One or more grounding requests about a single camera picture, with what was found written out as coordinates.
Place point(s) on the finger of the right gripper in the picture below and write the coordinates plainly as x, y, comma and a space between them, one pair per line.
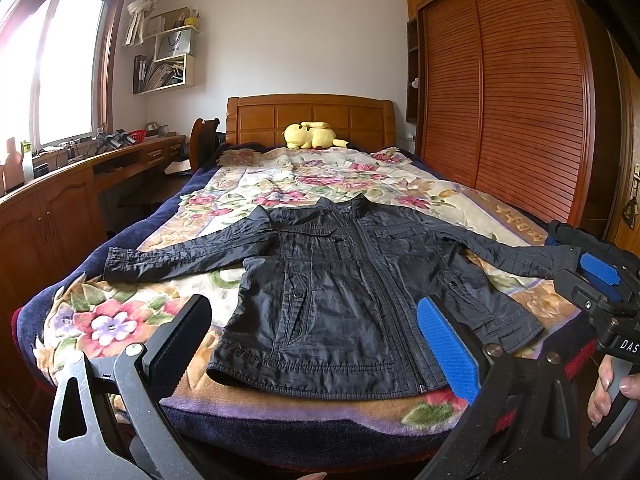
601, 275
551, 241

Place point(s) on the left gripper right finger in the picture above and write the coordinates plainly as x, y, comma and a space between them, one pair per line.
521, 421

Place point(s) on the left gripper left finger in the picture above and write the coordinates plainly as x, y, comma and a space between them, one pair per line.
107, 422

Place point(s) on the black jacket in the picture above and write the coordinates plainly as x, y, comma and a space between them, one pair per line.
327, 301

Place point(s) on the floral bed blanket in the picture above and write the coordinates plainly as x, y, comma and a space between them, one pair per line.
86, 315

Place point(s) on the wooden louvered wardrobe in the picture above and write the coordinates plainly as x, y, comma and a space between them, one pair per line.
518, 99

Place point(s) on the wooden desk cabinet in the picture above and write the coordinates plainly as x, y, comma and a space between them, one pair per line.
50, 225

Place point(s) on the wooden headboard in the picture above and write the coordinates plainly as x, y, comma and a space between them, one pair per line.
368, 124

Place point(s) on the yellow plush toy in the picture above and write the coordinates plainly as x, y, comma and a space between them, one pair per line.
307, 135

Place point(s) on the red basket on desk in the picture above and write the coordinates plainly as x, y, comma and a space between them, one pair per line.
138, 135

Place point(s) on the wooden chair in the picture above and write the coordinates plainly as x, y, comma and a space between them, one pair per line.
203, 142

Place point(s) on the window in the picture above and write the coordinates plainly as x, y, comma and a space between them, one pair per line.
57, 69

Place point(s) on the tied white curtain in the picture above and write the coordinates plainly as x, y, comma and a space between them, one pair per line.
138, 11

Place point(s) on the wooden door with handle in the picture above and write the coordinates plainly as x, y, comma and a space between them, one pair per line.
623, 227

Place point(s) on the white wall shelf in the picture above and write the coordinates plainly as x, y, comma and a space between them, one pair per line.
167, 62

